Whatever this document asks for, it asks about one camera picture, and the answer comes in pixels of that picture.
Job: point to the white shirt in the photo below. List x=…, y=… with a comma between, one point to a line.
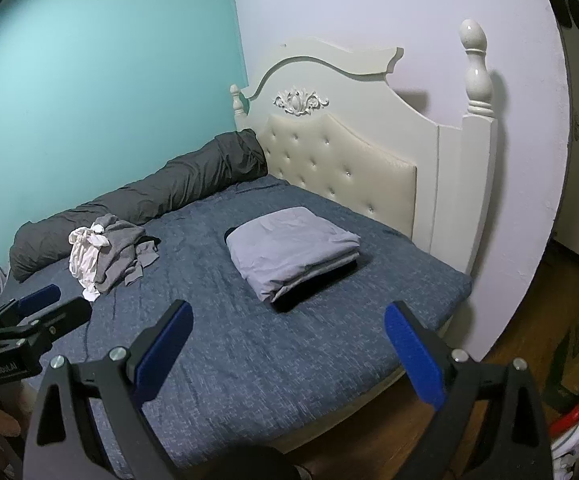
x=84, y=255

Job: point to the cream tufted headboard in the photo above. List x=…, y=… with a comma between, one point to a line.
x=359, y=160

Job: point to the grey sweater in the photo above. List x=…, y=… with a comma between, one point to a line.
x=122, y=250

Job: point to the black folded garment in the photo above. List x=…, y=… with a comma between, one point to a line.
x=314, y=287

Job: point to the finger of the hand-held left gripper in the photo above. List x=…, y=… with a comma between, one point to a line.
x=64, y=312
x=37, y=296

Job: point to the bed with blue bedsheet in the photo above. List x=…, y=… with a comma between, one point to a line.
x=249, y=360

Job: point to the red object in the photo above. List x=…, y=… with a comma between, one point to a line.
x=572, y=417

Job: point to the light grey jacket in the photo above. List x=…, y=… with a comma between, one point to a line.
x=289, y=245

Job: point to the dark grey rolled duvet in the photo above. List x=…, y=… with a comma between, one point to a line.
x=134, y=200

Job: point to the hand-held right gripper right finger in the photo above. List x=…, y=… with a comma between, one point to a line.
x=412, y=355

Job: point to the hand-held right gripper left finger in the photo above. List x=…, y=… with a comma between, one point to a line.
x=162, y=355

